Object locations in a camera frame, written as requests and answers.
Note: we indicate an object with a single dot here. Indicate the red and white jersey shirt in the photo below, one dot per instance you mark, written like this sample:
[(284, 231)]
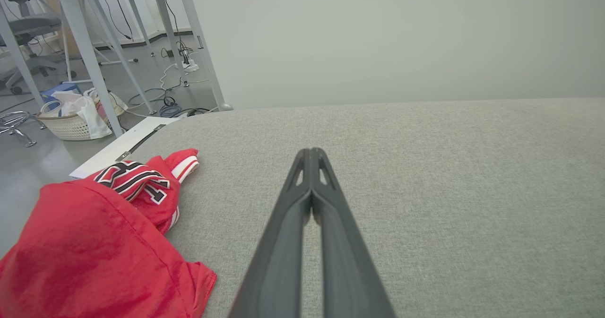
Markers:
[(94, 252)]

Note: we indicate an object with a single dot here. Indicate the white device at corner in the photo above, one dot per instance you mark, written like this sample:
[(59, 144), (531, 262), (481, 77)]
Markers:
[(71, 128)]

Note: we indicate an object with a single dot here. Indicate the white board with metal hinge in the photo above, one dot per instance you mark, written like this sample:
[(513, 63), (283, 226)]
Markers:
[(118, 147)]

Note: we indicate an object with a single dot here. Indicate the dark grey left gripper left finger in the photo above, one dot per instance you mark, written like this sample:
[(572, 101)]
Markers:
[(279, 261)]

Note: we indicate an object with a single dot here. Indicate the white metal desk leg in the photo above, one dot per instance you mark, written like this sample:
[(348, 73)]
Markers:
[(87, 53), (21, 63), (204, 44), (169, 30), (118, 48), (138, 20)]

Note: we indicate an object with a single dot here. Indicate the grey fabric padded platform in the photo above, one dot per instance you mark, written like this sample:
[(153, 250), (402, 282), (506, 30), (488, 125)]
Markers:
[(449, 190)]

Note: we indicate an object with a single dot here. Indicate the white laundry basket with clothes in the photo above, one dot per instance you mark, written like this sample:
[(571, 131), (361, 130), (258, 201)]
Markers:
[(90, 112)]

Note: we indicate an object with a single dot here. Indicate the grey office chair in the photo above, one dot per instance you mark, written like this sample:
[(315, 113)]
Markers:
[(33, 25)]

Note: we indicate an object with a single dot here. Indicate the blue cardboard box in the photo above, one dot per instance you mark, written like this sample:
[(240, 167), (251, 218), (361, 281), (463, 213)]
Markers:
[(61, 89)]

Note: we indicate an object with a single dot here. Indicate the chrome stool base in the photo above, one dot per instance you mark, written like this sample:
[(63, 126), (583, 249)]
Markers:
[(16, 124)]

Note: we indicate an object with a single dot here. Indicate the white power strip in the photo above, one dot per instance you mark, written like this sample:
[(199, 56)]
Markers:
[(190, 66)]

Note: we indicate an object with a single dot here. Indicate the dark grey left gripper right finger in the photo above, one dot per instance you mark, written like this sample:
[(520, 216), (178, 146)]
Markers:
[(347, 270)]

